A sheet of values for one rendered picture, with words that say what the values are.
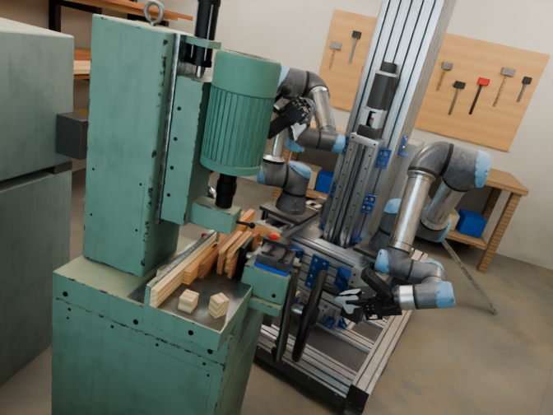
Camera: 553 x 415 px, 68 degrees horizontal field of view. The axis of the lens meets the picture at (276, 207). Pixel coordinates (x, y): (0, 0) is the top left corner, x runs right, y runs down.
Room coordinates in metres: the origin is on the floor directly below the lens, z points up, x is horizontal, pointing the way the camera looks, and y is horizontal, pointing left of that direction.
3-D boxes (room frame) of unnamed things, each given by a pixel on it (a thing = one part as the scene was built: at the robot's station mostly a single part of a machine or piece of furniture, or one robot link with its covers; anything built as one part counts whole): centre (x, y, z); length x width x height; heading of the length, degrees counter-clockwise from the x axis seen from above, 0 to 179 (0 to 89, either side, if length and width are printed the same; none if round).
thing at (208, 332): (1.09, 0.06, 0.87); 0.61 x 0.30 x 0.06; 168
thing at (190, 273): (1.20, 0.14, 0.92); 0.54 x 0.02 x 0.04; 168
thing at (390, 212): (1.66, -0.52, 0.98); 0.13 x 0.12 x 0.14; 77
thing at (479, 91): (4.27, -1.09, 1.50); 2.00 x 0.04 x 0.90; 79
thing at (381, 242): (1.66, -0.51, 0.87); 0.15 x 0.15 x 0.10
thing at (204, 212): (1.14, 0.18, 1.03); 0.14 x 0.07 x 0.09; 78
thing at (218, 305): (0.85, 0.09, 0.92); 0.04 x 0.03 x 0.05; 140
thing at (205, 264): (1.11, 0.14, 0.92); 0.25 x 0.02 x 0.05; 168
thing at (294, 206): (1.88, -0.07, 0.87); 0.15 x 0.15 x 0.10
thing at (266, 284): (1.07, -0.03, 0.91); 0.15 x 0.14 x 0.09; 168
